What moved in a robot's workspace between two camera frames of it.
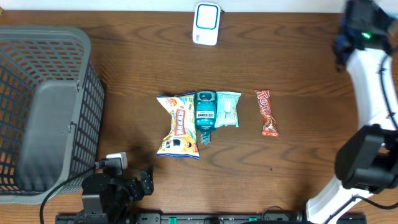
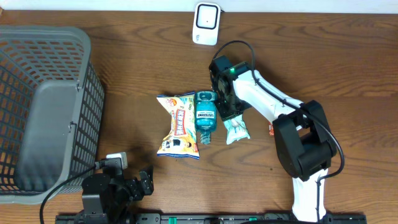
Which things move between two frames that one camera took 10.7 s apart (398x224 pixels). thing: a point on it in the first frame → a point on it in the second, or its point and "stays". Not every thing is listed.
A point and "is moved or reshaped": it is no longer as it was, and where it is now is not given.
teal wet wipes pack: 227,113 is moved or reshaped
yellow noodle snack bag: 181,140 stays
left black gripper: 146,181 stays
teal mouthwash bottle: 206,114 stays
